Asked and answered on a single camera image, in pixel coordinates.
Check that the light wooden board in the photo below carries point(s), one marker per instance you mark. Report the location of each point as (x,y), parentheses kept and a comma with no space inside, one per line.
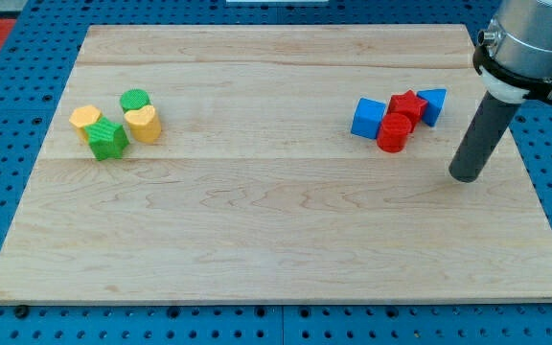
(257,192)

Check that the red star block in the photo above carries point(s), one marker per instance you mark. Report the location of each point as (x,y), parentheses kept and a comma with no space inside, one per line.
(410,105)

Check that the green star block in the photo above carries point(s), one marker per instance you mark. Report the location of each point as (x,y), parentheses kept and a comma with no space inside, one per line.
(106,139)

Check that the green cylinder block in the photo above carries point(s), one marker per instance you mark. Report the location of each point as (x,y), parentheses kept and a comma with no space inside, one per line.
(134,99)

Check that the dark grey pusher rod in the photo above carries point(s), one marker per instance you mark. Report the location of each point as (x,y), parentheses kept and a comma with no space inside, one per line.
(485,131)

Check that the blue triangle block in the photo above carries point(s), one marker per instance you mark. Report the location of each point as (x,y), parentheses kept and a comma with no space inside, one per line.
(435,103)

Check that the blue cube block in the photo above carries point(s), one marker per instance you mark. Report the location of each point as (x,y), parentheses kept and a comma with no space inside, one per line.
(367,118)

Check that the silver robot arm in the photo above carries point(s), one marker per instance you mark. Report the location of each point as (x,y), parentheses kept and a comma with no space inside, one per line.
(513,55)

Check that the yellow hexagon block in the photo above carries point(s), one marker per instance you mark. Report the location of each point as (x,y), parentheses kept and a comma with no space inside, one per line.
(83,117)

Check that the red cylinder block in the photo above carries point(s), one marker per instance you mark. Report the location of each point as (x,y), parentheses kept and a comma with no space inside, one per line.
(393,132)

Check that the yellow heart block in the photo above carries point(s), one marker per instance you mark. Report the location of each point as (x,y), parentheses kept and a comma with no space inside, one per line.
(144,124)

